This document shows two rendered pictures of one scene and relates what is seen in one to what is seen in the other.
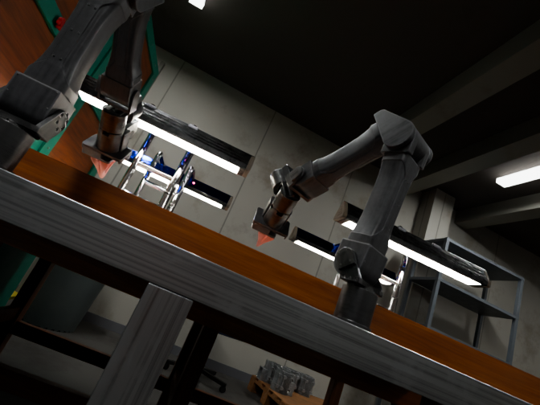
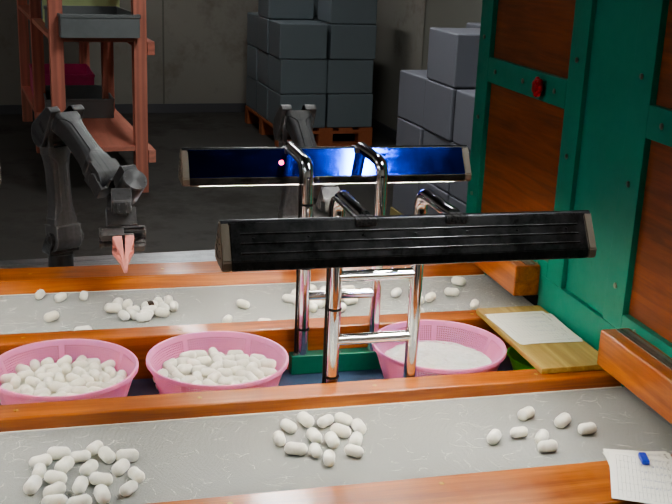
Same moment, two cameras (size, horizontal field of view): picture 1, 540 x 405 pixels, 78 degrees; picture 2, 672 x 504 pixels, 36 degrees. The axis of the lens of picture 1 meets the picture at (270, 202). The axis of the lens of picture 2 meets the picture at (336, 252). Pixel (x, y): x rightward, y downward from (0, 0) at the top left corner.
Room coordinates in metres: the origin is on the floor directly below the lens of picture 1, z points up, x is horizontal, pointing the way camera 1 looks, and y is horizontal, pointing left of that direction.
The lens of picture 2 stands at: (3.12, 0.16, 1.52)
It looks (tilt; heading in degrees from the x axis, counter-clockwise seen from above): 17 degrees down; 173
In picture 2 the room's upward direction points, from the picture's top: 2 degrees clockwise
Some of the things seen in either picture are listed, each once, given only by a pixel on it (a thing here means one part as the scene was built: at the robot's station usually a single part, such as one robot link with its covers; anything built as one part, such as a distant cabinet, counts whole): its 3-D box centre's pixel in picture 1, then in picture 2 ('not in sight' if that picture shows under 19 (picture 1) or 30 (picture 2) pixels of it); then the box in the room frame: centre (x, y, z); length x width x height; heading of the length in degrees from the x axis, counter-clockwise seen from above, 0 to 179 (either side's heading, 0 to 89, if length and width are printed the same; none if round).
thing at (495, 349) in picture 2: not in sight; (437, 365); (1.27, 0.62, 0.72); 0.27 x 0.27 x 0.10
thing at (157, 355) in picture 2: not in sight; (217, 379); (1.33, 0.18, 0.72); 0.27 x 0.27 x 0.10
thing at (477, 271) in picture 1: (414, 245); not in sight; (1.14, -0.55, 1.08); 0.62 x 0.08 x 0.07; 97
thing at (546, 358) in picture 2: not in sight; (540, 336); (1.24, 0.84, 0.77); 0.33 x 0.15 x 0.01; 7
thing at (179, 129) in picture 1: (166, 124); (328, 163); (1.01, 0.41, 1.08); 0.62 x 0.08 x 0.07; 97
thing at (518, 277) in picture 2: not in sight; (500, 260); (0.90, 0.84, 0.83); 0.30 x 0.06 x 0.07; 7
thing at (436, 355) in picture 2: not in sight; (437, 370); (1.27, 0.62, 0.71); 0.22 x 0.22 x 0.06
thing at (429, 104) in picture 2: not in sight; (501, 147); (-1.80, 1.62, 0.57); 1.10 x 0.73 x 1.14; 11
